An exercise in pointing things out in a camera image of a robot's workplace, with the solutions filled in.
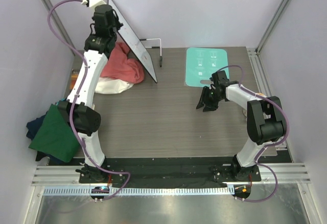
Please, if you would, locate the teal cutting board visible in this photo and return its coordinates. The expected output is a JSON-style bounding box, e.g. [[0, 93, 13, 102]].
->
[[185, 47, 228, 87]]

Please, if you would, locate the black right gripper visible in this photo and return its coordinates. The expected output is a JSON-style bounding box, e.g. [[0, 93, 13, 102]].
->
[[197, 86, 224, 112]]

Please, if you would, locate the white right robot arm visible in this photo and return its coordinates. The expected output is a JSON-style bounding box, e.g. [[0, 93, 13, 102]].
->
[[196, 70, 287, 181]]

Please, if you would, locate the white perforated cable rail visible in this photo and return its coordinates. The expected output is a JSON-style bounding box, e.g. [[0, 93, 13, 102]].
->
[[43, 185, 235, 196]]

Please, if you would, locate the aluminium right corner post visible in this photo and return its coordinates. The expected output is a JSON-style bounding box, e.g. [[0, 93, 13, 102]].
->
[[255, 0, 291, 55]]

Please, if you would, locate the white dry erase board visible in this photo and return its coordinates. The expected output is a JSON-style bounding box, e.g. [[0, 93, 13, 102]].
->
[[107, 0, 158, 83]]

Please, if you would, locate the navy blue t shirt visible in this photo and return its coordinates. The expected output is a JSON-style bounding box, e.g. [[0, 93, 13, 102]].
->
[[26, 114, 46, 141]]

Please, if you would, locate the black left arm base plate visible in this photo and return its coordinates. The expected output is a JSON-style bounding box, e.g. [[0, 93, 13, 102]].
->
[[75, 163, 128, 184]]

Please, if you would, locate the red t shirt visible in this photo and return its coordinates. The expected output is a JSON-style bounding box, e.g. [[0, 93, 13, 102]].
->
[[100, 42, 145, 84]]

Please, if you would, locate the orange cover book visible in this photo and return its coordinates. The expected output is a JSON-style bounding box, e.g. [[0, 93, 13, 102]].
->
[[69, 69, 79, 90]]

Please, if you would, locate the aluminium corner post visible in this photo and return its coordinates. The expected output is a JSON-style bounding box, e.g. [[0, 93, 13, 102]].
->
[[41, 0, 74, 47], [255, 0, 291, 55]]

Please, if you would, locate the white mug orange inside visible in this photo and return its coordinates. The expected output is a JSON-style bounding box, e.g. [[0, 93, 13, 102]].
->
[[242, 92, 268, 119]]

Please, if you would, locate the green t shirt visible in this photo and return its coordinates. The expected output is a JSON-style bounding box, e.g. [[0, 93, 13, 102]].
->
[[29, 104, 80, 163]]

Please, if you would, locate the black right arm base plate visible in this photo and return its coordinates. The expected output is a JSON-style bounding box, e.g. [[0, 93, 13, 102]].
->
[[209, 165, 262, 183]]

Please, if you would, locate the aluminium left corner post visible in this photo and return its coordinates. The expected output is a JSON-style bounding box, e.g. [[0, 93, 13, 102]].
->
[[41, 0, 74, 47]]

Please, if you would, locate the metal wire board stand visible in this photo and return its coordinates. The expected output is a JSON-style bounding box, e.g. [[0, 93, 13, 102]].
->
[[139, 38, 163, 67]]

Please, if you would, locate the white t shirt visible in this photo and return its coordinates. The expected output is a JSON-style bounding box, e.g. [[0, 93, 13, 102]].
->
[[95, 77, 133, 94]]

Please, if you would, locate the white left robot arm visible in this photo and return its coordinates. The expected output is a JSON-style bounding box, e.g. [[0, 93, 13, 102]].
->
[[59, 4, 122, 183]]

